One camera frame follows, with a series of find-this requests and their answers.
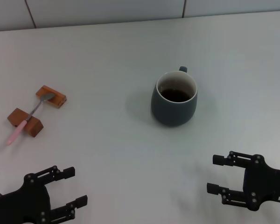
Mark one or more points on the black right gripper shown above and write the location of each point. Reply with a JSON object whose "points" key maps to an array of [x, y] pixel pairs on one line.
{"points": [[268, 186]]}

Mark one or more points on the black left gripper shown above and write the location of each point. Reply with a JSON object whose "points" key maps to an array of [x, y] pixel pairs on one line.
{"points": [[25, 203]]}

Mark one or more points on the grey ceramic cup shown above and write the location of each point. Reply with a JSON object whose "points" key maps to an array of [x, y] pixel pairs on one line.
{"points": [[172, 114]]}

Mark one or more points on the dark brown wooden rest block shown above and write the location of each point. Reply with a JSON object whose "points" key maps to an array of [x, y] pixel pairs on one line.
{"points": [[33, 127]]}

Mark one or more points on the flat orange wooden rest block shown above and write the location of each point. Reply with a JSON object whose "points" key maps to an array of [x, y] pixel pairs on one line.
{"points": [[58, 99]]}

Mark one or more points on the dark coffee liquid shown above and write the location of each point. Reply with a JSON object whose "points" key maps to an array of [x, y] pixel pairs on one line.
{"points": [[175, 95]]}

